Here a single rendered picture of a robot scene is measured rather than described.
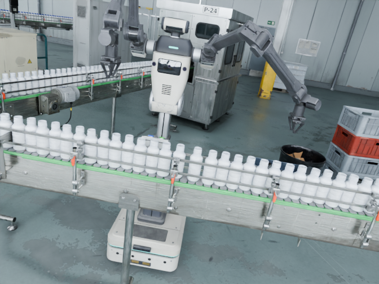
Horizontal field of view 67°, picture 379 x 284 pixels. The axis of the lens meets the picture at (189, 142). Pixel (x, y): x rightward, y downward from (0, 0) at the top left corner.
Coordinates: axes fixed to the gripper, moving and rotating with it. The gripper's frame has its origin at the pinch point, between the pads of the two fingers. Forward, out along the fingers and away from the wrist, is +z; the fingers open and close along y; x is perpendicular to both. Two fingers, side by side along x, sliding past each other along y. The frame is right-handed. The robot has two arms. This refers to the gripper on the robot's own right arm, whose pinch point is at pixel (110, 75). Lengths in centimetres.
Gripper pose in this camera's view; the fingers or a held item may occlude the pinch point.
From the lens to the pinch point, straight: 148.3
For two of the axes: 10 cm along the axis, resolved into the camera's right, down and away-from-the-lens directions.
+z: -1.6, 9.1, 3.8
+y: -0.9, 3.6, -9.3
